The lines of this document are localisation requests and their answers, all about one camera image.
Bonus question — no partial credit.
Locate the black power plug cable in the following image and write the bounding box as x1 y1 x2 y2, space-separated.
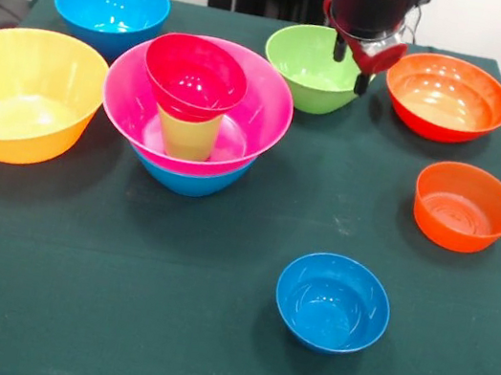
397 3 425 46

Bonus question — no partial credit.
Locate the large orange plastic bowl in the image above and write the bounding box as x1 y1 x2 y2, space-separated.
0 21 115 179

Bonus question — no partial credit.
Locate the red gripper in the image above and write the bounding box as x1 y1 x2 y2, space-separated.
326 31 410 104

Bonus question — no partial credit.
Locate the small crimson red bowl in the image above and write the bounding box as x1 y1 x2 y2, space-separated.
136 27 256 132

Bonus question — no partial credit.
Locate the light blue plastic bowl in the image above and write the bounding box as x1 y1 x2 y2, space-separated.
45 0 173 71
124 136 257 208

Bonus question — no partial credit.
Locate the small red-orange plastic bowl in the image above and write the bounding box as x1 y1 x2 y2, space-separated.
404 154 501 261

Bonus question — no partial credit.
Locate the wide red-orange plastic bowl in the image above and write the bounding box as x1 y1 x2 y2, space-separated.
376 44 501 154

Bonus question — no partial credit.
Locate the small dark blue bowl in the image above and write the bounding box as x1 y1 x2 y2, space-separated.
266 244 400 365

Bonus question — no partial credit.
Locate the lime green plastic cup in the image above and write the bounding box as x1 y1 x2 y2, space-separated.
149 101 226 165

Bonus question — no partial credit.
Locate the large pink plastic bowl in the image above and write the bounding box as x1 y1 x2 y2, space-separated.
90 19 305 191

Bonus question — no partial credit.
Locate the lime green plastic bowl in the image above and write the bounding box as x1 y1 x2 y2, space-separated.
254 16 384 124

